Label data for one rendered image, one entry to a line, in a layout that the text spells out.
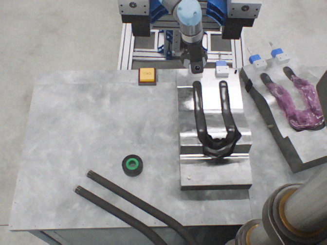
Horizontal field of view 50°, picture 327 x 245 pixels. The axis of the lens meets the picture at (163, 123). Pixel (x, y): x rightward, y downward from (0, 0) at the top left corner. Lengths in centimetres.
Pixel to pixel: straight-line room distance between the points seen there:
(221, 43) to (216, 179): 139
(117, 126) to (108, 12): 169
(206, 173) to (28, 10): 229
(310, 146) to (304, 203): 90
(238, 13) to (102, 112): 75
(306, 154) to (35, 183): 102
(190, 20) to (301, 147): 62
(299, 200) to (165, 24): 149
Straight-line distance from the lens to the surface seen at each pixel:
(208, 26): 191
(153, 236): 122
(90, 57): 274
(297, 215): 55
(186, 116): 137
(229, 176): 133
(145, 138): 143
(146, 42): 250
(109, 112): 151
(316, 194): 48
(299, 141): 140
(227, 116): 140
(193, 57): 129
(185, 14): 115
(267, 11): 312
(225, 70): 148
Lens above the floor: 209
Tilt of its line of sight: 62 degrees down
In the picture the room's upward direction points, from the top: straight up
